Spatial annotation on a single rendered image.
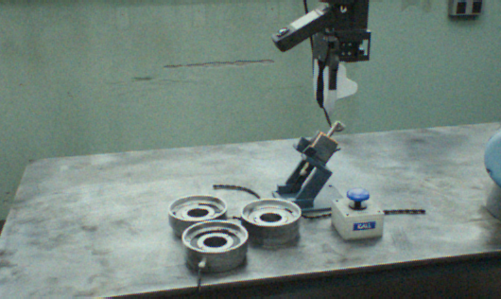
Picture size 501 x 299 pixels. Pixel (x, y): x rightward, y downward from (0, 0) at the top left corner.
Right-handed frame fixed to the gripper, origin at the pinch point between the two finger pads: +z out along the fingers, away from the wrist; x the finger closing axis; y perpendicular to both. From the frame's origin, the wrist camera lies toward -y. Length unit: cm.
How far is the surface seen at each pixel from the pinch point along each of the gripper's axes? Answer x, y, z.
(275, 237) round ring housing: -16.0, -13.1, 17.5
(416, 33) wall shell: 145, 96, 16
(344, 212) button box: -15.1, -0.7, 14.7
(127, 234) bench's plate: -4.9, -37.0, 19.6
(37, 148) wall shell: 152, -69, 57
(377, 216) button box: -17.0, 4.5, 15.0
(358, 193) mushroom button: -14.4, 1.9, 11.7
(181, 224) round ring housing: -9.6, -28.0, 16.4
